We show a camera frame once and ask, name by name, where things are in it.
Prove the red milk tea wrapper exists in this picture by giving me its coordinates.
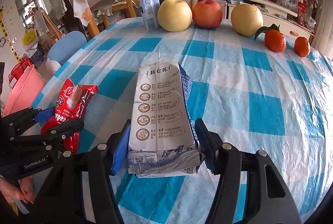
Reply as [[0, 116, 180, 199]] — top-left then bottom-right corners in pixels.
[[40, 78, 99, 155]]

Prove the grey milk carton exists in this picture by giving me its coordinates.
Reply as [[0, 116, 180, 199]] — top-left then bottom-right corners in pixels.
[[128, 61, 201, 177]]

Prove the pink plastic trash bucket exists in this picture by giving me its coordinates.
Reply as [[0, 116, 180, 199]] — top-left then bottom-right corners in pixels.
[[3, 65, 46, 116]]

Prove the person's left hand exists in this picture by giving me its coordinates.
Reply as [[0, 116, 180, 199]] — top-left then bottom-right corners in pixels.
[[0, 176, 36, 204]]

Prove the red gift bag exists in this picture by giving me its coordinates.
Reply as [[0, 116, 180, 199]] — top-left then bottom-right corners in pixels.
[[9, 56, 33, 89]]

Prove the white seat cushion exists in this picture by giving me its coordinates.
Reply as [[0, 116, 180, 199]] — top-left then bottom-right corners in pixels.
[[46, 59, 62, 76]]

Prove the blue chair backrest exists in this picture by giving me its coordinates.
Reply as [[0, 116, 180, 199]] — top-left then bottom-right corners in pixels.
[[47, 31, 87, 65]]

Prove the yellow hanging bag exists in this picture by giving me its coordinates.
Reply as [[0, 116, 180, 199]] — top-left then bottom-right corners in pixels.
[[22, 28, 37, 46]]

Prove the blue checkered tablecloth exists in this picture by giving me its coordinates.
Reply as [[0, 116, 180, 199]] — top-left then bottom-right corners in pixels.
[[33, 18, 332, 221]]

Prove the dark wooden chair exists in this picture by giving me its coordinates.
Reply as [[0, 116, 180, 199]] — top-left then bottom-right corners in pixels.
[[61, 0, 85, 34]]

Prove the orange tangerine with leaf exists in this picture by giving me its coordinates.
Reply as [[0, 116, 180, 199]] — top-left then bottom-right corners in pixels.
[[254, 24, 286, 53]]

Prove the orange tangerine right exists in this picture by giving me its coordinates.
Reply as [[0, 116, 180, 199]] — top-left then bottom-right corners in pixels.
[[294, 37, 311, 57]]

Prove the white yogurt bottle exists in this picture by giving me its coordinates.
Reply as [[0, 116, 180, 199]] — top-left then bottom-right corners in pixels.
[[138, 0, 160, 30]]

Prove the yellow pear left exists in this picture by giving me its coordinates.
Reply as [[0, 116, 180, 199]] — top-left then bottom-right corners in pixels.
[[157, 0, 193, 32]]

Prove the yellow pear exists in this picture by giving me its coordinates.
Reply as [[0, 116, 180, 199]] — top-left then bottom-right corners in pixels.
[[157, 0, 193, 32], [230, 4, 263, 37]]

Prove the yellow pear right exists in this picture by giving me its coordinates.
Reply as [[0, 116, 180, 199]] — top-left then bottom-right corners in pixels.
[[230, 4, 263, 37]]

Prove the white TV cabinet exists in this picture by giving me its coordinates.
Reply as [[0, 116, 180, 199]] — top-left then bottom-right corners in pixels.
[[164, 0, 316, 42]]

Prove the red apple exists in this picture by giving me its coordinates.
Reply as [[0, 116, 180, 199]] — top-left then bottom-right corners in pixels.
[[192, 0, 223, 29]]

